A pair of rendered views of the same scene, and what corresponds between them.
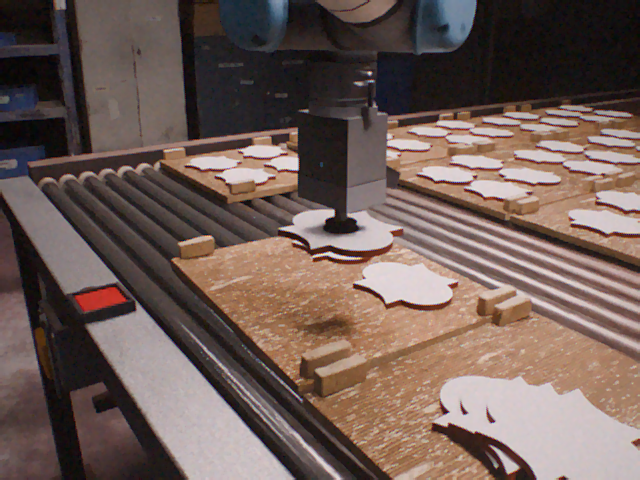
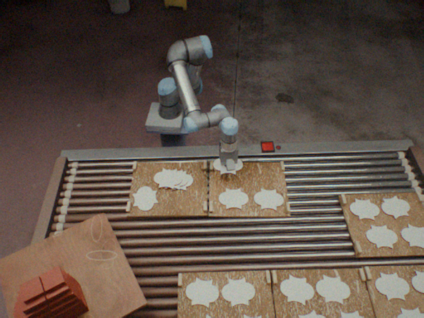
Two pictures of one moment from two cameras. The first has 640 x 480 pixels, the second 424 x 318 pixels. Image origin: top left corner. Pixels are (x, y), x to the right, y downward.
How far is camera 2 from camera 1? 2.12 m
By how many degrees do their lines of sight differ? 93
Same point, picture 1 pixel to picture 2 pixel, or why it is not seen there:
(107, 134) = not seen: outside the picture
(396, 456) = (184, 164)
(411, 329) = (214, 188)
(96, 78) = not seen: outside the picture
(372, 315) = (225, 185)
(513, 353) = (194, 197)
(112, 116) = not seen: outside the picture
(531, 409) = (174, 178)
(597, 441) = (163, 180)
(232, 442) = (206, 153)
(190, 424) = (214, 149)
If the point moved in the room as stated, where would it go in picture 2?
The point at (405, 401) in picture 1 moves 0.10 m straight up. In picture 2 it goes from (194, 173) to (194, 161)
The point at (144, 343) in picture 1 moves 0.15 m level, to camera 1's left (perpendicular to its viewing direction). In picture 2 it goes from (245, 150) to (257, 134)
